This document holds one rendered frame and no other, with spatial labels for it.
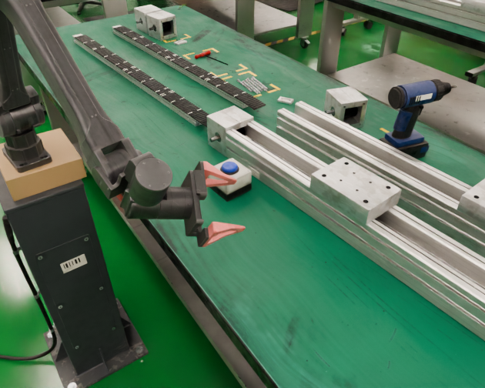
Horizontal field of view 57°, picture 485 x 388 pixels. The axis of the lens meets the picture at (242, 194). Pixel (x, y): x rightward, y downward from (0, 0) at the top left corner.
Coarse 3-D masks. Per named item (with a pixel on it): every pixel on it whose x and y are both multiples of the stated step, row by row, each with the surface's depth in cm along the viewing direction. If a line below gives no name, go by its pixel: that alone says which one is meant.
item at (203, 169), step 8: (200, 168) 79; (208, 168) 79; (200, 176) 77; (216, 176) 81; (224, 176) 81; (200, 184) 77; (208, 184) 83; (216, 184) 84; (224, 184) 84; (232, 184) 84; (200, 192) 76
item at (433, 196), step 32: (288, 128) 129; (320, 128) 122; (352, 128) 122; (320, 160) 123; (352, 160) 114; (384, 160) 115; (416, 160) 109; (416, 192) 103; (448, 192) 104; (448, 224) 99; (480, 224) 92
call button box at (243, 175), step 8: (232, 160) 114; (216, 168) 111; (240, 168) 111; (232, 176) 108; (240, 176) 109; (248, 176) 110; (240, 184) 110; (248, 184) 112; (216, 192) 112; (224, 192) 110; (232, 192) 110; (240, 192) 112
